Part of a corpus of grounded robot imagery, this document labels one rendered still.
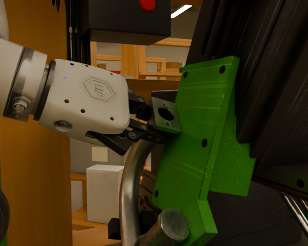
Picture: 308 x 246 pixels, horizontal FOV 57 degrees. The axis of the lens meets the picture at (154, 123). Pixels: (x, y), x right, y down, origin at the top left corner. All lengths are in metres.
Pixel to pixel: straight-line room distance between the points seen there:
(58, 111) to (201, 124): 0.17
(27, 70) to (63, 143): 0.34
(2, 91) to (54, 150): 0.34
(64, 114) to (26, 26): 0.36
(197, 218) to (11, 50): 0.27
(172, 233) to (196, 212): 0.03
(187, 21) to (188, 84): 11.49
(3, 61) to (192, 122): 0.23
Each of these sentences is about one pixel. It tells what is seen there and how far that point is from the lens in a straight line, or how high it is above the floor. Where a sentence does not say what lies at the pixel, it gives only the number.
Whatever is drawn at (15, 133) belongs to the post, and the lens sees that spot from 0.64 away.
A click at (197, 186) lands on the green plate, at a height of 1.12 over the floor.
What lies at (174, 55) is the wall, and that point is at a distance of 11.39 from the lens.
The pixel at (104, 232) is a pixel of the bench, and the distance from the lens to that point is 0.79.
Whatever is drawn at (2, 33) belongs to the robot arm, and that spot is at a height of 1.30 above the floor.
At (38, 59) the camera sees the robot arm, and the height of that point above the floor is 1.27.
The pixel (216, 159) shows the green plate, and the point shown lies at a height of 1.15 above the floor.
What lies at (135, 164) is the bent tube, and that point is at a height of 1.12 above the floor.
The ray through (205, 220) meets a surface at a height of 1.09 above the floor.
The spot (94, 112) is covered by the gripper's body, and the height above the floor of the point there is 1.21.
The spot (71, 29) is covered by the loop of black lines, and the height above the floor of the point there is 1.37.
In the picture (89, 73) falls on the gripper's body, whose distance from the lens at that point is 0.37.
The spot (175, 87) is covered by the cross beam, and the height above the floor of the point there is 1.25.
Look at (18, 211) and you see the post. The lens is 0.68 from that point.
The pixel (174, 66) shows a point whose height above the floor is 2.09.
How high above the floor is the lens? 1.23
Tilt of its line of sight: 5 degrees down
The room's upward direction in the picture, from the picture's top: straight up
